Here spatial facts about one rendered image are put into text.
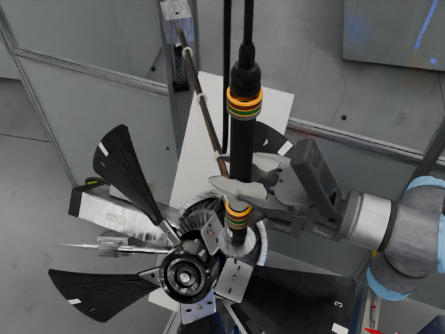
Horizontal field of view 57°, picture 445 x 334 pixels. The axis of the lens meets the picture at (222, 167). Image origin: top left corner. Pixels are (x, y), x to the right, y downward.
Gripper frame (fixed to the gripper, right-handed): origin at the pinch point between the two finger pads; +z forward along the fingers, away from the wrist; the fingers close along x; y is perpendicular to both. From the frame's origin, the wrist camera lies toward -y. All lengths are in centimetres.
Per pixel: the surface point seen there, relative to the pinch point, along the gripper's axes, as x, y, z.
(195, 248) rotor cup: 0.4, 31.0, 6.2
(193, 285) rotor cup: -5.9, 34.8, 4.0
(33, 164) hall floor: 76, 157, 159
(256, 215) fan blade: 7.6, 22.1, -4.5
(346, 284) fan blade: 7.5, 37.3, -26.3
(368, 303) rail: 21, 70, -38
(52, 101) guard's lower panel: 70, 83, 113
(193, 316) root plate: -8.5, 45.8, 3.7
